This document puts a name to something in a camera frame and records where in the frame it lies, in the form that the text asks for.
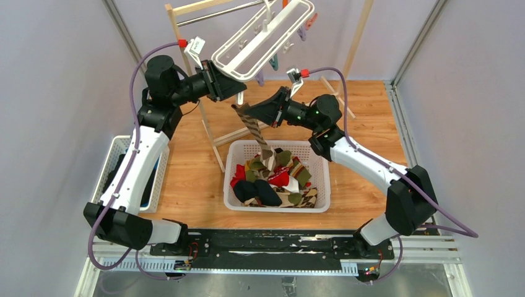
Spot white left laundry basket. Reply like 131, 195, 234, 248
90, 136, 170, 213

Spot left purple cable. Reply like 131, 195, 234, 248
87, 39, 194, 282

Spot teal hanger clip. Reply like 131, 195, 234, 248
269, 54, 279, 71

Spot orange hanger clip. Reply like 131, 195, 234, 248
305, 13, 318, 30

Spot wooden clothes rack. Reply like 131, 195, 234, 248
164, 0, 375, 173

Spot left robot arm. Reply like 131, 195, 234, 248
84, 55, 247, 256

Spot pile of colourful socks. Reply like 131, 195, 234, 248
228, 148, 318, 209

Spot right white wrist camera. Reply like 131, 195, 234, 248
287, 68, 304, 98

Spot dark clothes in left basket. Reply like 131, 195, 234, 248
102, 153, 159, 207

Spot brown striped sock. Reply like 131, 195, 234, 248
231, 103, 276, 171

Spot white laundry basket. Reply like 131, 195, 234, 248
90, 136, 170, 213
223, 140, 331, 213

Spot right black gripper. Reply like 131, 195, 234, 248
245, 87, 321, 132

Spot white hanger clip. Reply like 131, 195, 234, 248
282, 41, 294, 54
235, 92, 244, 106

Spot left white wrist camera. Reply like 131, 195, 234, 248
184, 37, 206, 69

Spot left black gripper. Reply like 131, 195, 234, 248
171, 61, 248, 106

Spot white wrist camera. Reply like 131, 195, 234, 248
184, 37, 206, 69
287, 68, 304, 98

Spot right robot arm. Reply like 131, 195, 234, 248
243, 87, 437, 258

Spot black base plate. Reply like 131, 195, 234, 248
150, 228, 394, 272

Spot white centre laundry basket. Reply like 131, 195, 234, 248
223, 140, 331, 213

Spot purple hanger clip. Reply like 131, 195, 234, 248
297, 25, 306, 41
255, 71, 265, 87

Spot white plastic clip hanger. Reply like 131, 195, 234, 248
211, 1, 315, 82

